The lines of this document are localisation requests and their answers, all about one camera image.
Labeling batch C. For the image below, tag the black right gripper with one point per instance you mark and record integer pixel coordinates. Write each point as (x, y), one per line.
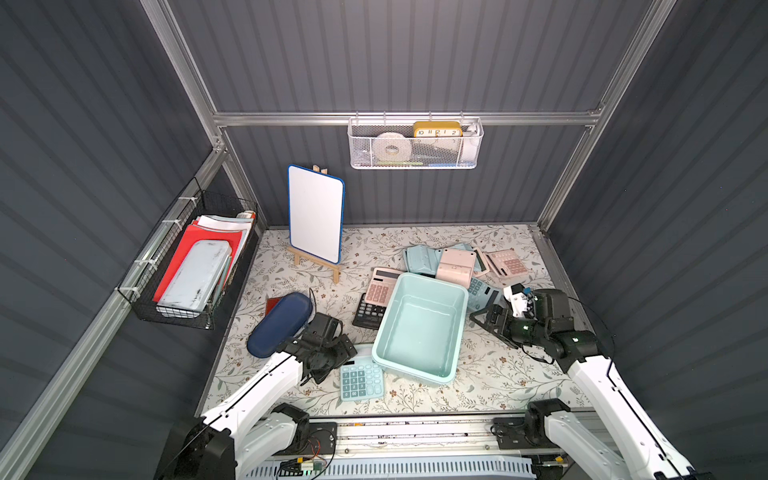
(504, 322)

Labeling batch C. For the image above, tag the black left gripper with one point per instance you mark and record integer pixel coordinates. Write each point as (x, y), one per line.
(335, 354)

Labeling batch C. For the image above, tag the teal calculator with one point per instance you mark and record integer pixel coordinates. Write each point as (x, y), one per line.
(361, 380)
(481, 295)

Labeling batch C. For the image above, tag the black calculator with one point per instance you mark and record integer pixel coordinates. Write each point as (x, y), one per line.
(367, 315)

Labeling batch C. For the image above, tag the mint green storage box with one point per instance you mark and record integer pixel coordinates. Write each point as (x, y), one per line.
(421, 332)

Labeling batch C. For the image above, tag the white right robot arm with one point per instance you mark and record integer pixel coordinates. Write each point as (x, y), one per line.
(641, 450)

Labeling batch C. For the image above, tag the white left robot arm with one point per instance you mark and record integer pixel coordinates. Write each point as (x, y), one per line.
(252, 396)

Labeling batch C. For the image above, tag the teal calculator by box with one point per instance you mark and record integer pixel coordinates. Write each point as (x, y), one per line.
(481, 295)

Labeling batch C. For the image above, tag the mint green calculator upside down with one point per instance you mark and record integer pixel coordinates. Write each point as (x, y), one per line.
(421, 259)

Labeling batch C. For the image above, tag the navy blue glasses case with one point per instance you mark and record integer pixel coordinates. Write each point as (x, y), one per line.
(282, 322)

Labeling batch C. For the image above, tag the small red notebook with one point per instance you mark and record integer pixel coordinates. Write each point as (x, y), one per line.
(271, 303)

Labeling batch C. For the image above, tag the light grey pencil case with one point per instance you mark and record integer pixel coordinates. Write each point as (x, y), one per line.
(196, 280)

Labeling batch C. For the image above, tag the white papers in basket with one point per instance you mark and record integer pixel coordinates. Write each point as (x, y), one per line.
(243, 223)

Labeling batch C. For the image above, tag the red folder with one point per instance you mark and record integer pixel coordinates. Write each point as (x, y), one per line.
(192, 234)

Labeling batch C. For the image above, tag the yellow clock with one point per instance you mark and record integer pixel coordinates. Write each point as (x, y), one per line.
(437, 129)

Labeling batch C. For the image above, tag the white tape roll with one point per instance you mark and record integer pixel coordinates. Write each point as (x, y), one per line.
(392, 147)

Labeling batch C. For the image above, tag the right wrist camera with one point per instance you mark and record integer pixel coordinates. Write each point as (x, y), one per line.
(521, 301)

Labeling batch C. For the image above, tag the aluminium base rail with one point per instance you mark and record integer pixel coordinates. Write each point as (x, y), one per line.
(428, 431)

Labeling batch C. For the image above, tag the black wire side basket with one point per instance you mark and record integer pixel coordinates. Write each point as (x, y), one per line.
(139, 285)

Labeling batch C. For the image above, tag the white wire wall basket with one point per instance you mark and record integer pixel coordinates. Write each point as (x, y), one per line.
(458, 153)

